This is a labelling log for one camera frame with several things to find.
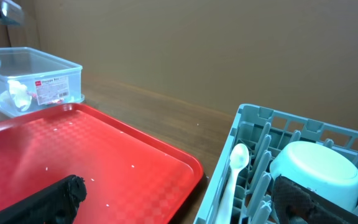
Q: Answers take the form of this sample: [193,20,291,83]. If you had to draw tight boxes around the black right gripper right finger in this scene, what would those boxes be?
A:
[272,175,358,224]

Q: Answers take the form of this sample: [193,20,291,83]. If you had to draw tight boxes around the pale green bowl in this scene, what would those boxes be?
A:
[269,141,358,212]

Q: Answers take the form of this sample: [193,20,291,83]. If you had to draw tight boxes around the red serving tray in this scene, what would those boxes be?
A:
[0,104,203,223]

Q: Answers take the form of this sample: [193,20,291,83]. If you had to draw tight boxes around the white tissue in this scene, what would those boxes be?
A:
[0,80,32,112]

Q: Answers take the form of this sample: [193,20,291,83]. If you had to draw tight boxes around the red snack wrapper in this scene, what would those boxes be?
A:
[27,92,64,105]

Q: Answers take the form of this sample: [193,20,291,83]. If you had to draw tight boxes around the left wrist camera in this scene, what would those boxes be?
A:
[0,0,24,25]

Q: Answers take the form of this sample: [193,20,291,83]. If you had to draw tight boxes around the white plastic spoon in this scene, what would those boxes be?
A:
[215,143,250,224]

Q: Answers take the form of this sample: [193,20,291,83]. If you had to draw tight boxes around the clear plastic bin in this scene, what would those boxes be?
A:
[0,47,85,118]

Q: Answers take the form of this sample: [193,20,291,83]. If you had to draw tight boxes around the grey dishwasher rack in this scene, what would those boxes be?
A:
[194,104,358,224]

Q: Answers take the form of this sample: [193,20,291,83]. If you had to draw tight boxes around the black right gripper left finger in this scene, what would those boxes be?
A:
[0,175,87,224]

